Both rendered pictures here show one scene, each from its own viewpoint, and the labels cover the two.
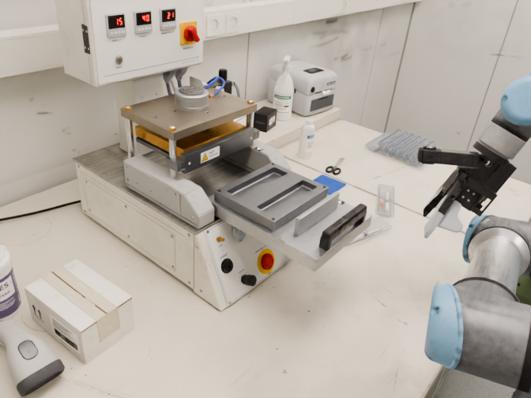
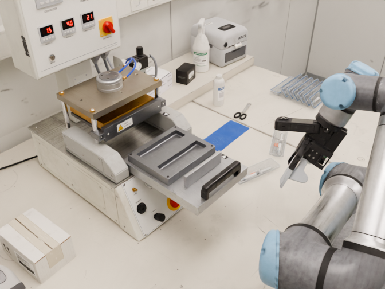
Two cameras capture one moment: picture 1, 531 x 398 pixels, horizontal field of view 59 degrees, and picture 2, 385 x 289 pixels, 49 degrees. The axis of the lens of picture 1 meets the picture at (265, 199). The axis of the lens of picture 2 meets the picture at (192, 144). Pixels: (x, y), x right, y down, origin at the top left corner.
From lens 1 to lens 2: 28 cm
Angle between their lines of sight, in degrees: 7
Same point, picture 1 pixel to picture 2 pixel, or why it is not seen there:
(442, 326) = (266, 262)
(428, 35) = not seen: outside the picture
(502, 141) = (333, 115)
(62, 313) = (22, 250)
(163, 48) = (86, 42)
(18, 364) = not seen: outside the picture
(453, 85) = (365, 19)
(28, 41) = not seen: outside the picture
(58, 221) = (22, 173)
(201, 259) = (121, 204)
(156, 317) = (91, 247)
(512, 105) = (325, 96)
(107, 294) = (52, 234)
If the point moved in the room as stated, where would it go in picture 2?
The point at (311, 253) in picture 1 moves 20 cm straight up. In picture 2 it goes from (194, 203) to (194, 140)
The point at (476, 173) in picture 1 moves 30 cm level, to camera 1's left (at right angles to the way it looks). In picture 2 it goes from (318, 137) to (200, 131)
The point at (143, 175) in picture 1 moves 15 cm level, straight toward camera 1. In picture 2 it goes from (76, 143) to (75, 175)
